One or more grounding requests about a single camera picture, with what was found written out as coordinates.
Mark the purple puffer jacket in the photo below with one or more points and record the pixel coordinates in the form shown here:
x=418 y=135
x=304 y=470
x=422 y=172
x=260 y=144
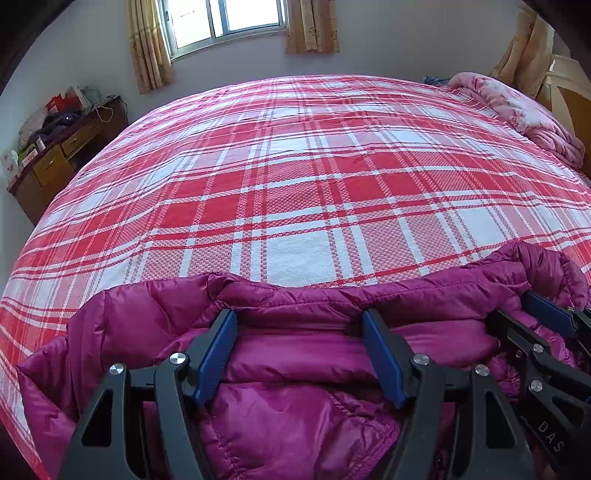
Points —
x=295 y=350

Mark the wooden bed headboard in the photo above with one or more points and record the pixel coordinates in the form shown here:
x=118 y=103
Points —
x=565 y=92

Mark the blue cloth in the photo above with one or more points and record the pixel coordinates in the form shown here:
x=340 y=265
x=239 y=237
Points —
x=436 y=80

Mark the wooden desk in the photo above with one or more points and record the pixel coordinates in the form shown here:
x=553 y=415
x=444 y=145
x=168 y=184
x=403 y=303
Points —
x=60 y=161

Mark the sliding window with grey frame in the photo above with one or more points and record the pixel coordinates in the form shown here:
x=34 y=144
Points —
x=221 y=23

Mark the yellow curtain beside headboard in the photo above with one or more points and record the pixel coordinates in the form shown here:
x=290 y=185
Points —
x=524 y=50

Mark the pink floral quilt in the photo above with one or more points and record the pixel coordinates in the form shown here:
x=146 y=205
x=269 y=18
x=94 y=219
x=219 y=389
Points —
x=521 y=110

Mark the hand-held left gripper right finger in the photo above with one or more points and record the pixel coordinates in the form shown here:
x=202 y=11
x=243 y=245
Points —
x=383 y=360

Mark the red gift box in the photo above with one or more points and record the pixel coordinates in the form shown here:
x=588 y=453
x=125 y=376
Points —
x=62 y=99

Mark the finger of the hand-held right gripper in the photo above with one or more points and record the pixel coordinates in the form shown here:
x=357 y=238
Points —
x=517 y=337
x=549 y=311

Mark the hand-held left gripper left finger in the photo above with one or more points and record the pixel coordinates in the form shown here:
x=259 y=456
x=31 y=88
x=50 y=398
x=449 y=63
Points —
x=214 y=355

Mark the yellow patterned curtain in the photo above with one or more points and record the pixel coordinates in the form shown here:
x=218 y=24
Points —
x=311 y=25
x=148 y=46

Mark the white patterned box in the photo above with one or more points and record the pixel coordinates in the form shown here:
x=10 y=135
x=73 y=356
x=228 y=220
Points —
x=10 y=165

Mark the red plaid bed sheet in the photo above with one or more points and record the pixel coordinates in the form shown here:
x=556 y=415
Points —
x=295 y=184

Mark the dark clothes pile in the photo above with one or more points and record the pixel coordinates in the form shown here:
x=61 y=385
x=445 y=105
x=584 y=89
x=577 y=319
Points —
x=60 y=124

